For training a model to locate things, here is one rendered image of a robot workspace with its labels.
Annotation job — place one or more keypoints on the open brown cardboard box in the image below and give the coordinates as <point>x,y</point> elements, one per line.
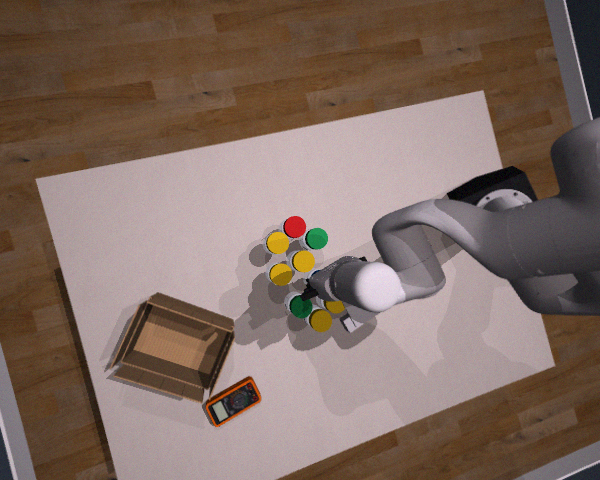
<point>177,343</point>

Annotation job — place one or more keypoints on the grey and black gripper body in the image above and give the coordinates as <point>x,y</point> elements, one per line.
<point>321,280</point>

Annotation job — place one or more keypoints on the green bottle cap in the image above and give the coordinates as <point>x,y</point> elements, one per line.
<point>295,305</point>
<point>313,239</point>

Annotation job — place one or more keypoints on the red-capped bottle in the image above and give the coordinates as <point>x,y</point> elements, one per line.
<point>293,227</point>

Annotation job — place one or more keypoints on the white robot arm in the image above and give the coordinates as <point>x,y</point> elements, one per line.
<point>513,240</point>

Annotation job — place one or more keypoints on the orange digital multimeter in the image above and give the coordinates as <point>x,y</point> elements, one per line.
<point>233,401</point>

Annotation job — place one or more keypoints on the blue bottle cap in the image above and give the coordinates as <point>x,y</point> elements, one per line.
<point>308,274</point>

